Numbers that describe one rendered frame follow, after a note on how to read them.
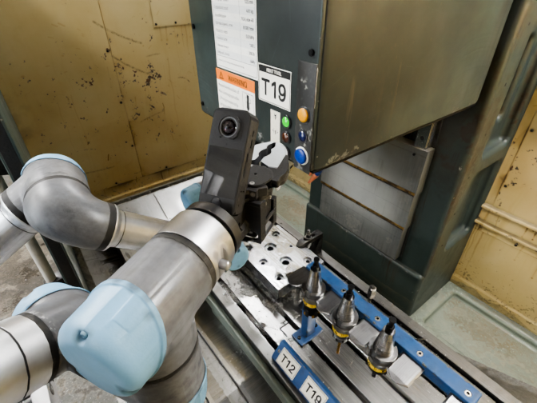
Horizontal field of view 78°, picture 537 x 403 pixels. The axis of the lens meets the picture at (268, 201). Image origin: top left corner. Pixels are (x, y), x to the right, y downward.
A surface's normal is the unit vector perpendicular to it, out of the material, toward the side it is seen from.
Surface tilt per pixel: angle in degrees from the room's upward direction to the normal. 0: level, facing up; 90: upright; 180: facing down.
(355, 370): 0
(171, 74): 90
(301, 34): 90
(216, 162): 59
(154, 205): 24
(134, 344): 54
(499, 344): 0
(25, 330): 36
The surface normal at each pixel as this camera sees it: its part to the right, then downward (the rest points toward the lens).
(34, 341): 0.76, -0.54
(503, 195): -0.79, 0.35
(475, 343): 0.00, -0.82
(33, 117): 0.61, 0.45
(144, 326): 0.69, -0.34
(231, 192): -0.33, 0.03
